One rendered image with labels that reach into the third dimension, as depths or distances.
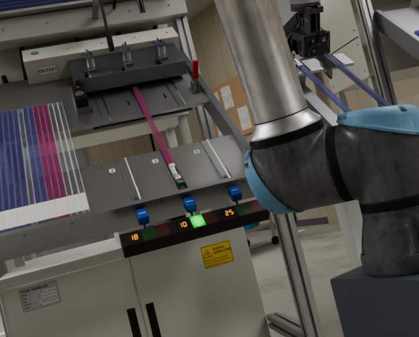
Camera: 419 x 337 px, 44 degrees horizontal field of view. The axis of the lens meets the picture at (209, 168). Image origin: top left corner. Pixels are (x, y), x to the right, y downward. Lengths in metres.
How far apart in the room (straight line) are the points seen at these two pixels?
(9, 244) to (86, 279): 0.36
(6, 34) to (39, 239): 0.78
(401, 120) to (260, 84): 0.20
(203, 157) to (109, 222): 0.30
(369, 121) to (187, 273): 0.91
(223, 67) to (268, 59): 6.42
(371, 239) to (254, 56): 0.31
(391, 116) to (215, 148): 0.69
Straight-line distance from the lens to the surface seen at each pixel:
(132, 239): 1.14
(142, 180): 1.27
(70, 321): 1.52
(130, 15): 1.79
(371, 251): 0.77
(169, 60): 1.65
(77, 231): 1.19
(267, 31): 0.78
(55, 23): 1.77
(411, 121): 0.76
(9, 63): 1.91
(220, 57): 7.24
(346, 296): 0.80
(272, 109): 0.78
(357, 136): 0.75
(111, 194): 1.24
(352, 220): 1.50
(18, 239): 1.19
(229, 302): 1.57
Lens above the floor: 0.72
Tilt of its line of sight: 2 degrees up
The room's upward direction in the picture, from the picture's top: 14 degrees counter-clockwise
